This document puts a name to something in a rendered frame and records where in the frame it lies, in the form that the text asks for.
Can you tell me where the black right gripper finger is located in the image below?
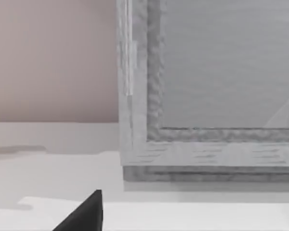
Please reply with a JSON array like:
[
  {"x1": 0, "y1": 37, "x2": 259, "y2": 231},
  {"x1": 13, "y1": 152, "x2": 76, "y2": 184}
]
[{"x1": 52, "y1": 189, "x2": 104, "y2": 231}]

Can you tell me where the grey wooden cabinet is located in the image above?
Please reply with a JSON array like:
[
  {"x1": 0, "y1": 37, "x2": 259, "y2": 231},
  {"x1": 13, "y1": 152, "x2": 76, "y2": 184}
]
[{"x1": 115, "y1": 0, "x2": 289, "y2": 183}]

